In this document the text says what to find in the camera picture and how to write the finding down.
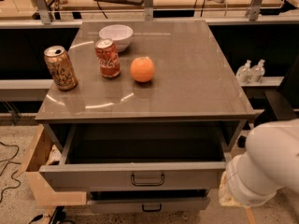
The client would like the red cola can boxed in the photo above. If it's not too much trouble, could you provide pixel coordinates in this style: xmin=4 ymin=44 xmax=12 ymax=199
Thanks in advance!
xmin=94 ymin=38 xmax=121 ymax=78

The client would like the right clear sanitizer bottle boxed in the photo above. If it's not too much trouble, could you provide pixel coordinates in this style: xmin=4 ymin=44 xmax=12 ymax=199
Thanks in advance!
xmin=250 ymin=60 xmax=265 ymax=83

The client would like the grey drawer cabinet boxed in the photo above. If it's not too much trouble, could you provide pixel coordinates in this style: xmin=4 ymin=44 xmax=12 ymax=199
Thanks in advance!
xmin=35 ymin=20 xmax=256 ymax=201

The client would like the clear sanitizer bottle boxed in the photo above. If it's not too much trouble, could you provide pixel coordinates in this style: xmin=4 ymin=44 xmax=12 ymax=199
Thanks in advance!
xmin=235 ymin=60 xmax=251 ymax=84
xmin=250 ymin=60 xmax=265 ymax=83

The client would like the gold soda can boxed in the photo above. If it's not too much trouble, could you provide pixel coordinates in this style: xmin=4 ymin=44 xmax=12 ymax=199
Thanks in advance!
xmin=44 ymin=46 xmax=78 ymax=91

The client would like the grey top drawer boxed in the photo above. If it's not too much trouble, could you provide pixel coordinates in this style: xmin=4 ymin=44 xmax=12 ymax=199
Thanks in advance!
xmin=38 ymin=122 xmax=233 ymax=192

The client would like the black office chair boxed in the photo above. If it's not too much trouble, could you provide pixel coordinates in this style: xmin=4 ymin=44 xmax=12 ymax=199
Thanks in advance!
xmin=254 ymin=56 xmax=299 ymax=126

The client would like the white bowl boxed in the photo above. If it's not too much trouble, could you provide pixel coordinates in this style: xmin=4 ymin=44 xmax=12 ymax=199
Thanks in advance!
xmin=99 ymin=24 xmax=134 ymax=52

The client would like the black floor cable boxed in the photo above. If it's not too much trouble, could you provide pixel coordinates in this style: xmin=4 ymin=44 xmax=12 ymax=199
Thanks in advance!
xmin=0 ymin=140 xmax=22 ymax=203

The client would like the orange fruit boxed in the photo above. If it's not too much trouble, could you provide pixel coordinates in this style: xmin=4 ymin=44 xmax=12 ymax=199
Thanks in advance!
xmin=130 ymin=57 xmax=155 ymax=82

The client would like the grey lower drawer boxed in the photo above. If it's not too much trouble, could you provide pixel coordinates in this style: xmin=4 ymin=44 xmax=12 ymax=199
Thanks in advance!
xmin=87 ymin=189 xmax=210 ymax=214

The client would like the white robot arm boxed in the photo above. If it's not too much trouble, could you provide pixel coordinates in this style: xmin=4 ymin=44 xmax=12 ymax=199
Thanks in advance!
xmin=218 ymin=119 xmax=299 ymax=207

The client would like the crumpled paper in box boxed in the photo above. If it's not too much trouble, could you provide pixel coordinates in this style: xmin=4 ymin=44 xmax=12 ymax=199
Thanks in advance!
xmin=46 ymin=145 xmax=62 ymax=165

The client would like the grey drawer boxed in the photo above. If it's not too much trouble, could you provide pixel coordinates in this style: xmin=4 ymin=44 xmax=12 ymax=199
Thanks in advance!
xmin=38 ymin=122 xmax=233 ymax=192
xmin=87 ymin=189 xmax=210 ymax=214

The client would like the cardboard box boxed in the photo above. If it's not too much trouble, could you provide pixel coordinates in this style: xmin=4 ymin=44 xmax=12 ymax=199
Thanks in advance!
xmin=17 ymin=125 xmax=87 ymax=207

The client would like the left clear sanitizer bottle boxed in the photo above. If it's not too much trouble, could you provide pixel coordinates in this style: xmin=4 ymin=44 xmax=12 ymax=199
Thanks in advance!
xmin=235 ymin=60 xmax=251 ymax=84

